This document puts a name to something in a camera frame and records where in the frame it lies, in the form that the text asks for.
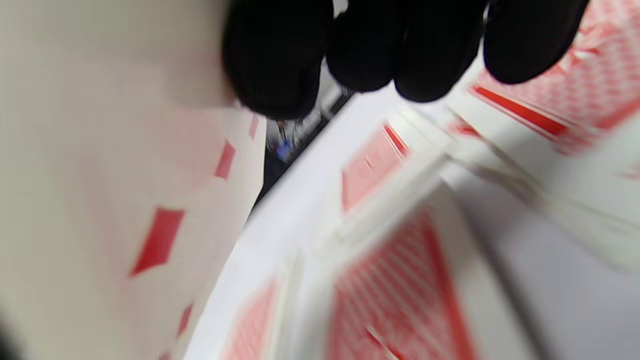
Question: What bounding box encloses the person's right hand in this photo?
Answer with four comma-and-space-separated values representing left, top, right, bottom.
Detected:
222, 0, 591, 121

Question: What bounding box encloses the single red-backed playing card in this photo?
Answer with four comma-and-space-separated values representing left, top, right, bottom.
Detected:
0, 0, 268, 360

